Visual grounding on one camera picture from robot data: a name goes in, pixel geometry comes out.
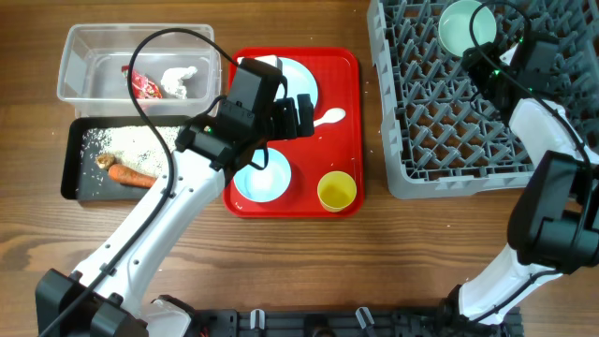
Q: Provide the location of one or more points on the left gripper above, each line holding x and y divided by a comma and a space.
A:
288, 125

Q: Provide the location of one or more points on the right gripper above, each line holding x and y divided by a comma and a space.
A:
480, 65

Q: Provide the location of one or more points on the green bowl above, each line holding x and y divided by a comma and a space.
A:
453, 30

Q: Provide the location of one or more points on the small light blue bowl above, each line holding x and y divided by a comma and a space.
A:
267, 184

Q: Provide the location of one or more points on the white tissue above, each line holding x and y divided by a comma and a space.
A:
173, 78

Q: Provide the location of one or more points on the red snack wrapper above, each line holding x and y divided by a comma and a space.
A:
144, 88

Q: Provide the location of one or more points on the white rice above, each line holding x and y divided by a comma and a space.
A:
133, 146

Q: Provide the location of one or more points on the orange carrot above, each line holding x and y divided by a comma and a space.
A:
127, 176

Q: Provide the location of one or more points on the brown mushroom piece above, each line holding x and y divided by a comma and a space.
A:
105, 161

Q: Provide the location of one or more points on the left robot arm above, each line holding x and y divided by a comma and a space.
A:
103, 294

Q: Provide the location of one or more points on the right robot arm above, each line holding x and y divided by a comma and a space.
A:
553, 229

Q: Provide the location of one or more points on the grey dishwasher rack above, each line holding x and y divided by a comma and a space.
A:
441, 138

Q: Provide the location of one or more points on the large light blue plate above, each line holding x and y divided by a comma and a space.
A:
300, 80

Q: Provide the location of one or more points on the white plastic spoon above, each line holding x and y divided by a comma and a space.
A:
331, 116

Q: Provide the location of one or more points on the red serving tray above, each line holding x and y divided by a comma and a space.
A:
333, 147

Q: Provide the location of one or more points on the yellow plastic cup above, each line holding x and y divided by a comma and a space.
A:
336, 191

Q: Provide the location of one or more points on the clear plastic bin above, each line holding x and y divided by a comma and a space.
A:
91, 78

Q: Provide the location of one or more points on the black plastic tray bin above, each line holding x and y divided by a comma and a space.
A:
71, 171

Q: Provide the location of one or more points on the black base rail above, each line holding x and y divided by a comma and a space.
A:
402, 322

